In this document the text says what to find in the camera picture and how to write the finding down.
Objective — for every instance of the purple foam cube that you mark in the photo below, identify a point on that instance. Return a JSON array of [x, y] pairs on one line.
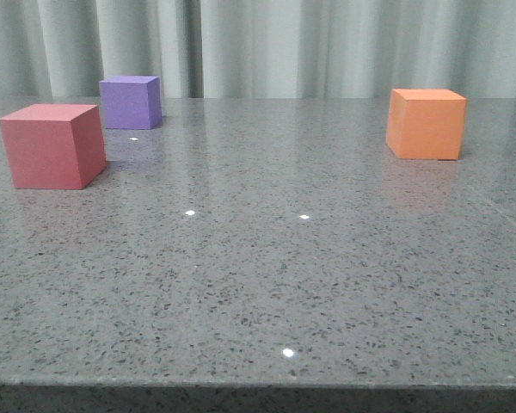
[[131, 102]]

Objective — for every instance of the orange foam cube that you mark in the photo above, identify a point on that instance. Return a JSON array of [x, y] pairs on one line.
[[426, 123]]

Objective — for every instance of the pale green curtain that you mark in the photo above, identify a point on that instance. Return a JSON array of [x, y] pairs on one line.
[[259, 49]]

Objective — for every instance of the red foam cube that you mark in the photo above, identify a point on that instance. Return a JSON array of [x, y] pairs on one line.
[[54, 145]]

